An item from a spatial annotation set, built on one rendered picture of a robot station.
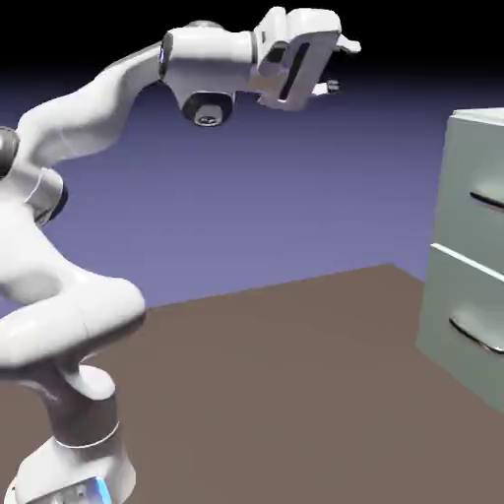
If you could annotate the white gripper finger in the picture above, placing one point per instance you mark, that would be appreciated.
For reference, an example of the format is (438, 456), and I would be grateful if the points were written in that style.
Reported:
(327, 87)
(349, 44)

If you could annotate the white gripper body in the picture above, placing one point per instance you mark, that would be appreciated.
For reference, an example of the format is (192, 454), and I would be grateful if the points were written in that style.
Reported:
(315, 51)

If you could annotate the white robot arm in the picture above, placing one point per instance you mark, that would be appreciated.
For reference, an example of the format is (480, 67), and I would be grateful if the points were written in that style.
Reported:
(78, 118)

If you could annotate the pale green drawer front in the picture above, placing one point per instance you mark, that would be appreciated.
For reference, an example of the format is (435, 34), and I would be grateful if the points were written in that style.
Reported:
(453, 299)
(468, 189)

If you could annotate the pale green painted cabinet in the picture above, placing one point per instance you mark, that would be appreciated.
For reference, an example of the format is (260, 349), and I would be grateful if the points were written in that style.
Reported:
(468, 236)

